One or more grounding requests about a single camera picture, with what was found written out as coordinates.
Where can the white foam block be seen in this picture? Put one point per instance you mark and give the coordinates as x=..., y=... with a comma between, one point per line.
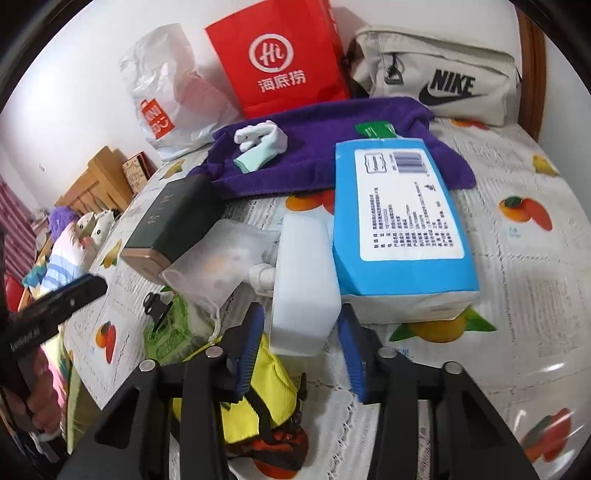
x=300, y=281

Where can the yellow pouch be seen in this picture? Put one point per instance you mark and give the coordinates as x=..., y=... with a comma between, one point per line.
x=272, y=397

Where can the wooden bed frame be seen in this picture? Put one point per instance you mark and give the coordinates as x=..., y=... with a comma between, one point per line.
x=531, y=74

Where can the small white plastic object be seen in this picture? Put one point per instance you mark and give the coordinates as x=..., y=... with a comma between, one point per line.
x=263, y=279

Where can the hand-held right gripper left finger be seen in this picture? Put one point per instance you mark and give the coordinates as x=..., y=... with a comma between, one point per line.
x=251, y=339

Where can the fruit print tablecloth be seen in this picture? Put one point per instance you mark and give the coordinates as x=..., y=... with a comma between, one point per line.
x=517, y=258

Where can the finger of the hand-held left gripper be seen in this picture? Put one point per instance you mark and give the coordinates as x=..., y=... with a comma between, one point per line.
x=69, y=295

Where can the printed cardboard box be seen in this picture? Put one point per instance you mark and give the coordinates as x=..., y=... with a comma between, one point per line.
x=138, y=173

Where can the white plastic bag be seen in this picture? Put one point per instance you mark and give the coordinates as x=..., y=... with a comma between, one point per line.
x=157, y=83

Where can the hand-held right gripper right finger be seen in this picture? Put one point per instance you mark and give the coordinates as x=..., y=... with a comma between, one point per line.
x=349, y=353

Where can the green plastic packet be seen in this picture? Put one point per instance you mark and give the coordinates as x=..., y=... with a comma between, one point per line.
x=374, y=129

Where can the green tissue packet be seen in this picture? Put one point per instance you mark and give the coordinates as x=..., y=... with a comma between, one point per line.
x=175, y=337

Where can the wooden headboard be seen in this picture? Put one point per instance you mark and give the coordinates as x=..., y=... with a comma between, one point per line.
x=97, y=180

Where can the purple towel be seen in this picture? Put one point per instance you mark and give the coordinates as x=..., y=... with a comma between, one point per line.
x=314, y=134

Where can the person's left hand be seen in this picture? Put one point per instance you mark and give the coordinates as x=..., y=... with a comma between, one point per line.
x=46, y=397

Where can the blue tissue pack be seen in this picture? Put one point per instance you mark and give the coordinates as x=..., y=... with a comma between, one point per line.
x=401, y=212

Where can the purple plush toy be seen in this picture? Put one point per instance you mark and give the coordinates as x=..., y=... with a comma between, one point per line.
x=62, y=221

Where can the dark green box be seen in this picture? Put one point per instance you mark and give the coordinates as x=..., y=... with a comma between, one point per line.
x=175, y=221

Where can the white and mint glove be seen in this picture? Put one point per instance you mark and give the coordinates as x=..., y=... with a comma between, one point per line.
x=265, y=138

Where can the beige waist bag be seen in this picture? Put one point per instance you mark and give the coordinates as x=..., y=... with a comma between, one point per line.
x=443, y=60

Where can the black clip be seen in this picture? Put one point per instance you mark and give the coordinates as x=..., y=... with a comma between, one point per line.
x=154, y=309

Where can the red paper bag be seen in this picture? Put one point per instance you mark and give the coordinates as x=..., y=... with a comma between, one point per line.
x=277, y=60

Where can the pink striped curtain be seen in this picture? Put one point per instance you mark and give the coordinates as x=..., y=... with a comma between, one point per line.
x=16, y=230

